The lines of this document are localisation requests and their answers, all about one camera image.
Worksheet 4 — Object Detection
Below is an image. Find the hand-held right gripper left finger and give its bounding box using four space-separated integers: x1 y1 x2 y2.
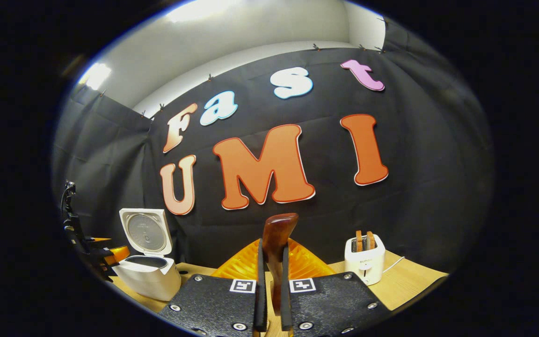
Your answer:
157 238 269 337

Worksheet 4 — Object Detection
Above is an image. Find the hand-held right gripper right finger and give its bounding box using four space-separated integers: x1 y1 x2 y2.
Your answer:
280 238 393 335

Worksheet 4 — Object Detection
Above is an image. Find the white rice cooker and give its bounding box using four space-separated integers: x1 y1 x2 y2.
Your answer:
112 208 182 301

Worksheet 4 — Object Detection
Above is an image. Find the brown wooden spoon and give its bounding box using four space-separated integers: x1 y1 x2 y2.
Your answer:
262 213 299 315

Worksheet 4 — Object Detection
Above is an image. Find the white toaster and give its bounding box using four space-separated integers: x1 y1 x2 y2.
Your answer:
344 234 386 286

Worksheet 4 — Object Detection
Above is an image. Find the ceiling light panel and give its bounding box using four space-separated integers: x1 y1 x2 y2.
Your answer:
79 63 112 90
164 0 242 23

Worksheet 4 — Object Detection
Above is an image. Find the black backdrop cloth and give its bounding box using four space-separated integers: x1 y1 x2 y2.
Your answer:
52 19 495 281

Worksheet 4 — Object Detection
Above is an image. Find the white toaster power cable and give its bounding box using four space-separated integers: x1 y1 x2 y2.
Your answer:
382 256 406 274

